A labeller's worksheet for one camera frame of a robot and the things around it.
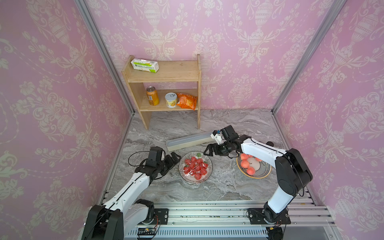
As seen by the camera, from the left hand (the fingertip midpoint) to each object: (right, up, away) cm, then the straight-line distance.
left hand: (178, 161), depth 85 cm
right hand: (+19, +4, +3) cm, 19 cm away
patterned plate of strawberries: (+8, -9, -1) cm, 12 cm away
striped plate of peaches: (+44, -4, +3) cm, 44 cm away
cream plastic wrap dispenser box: (+2, +9, +13) cm, 16 cm away
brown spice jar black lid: (+56, +10, +7) cm, 57 cm away
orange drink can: (-15, +38, +3) cm, 41 cm away
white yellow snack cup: (-5, +37, +5) cm, 37 cm away
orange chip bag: (+5, +35, +5) cm, 36 cm away
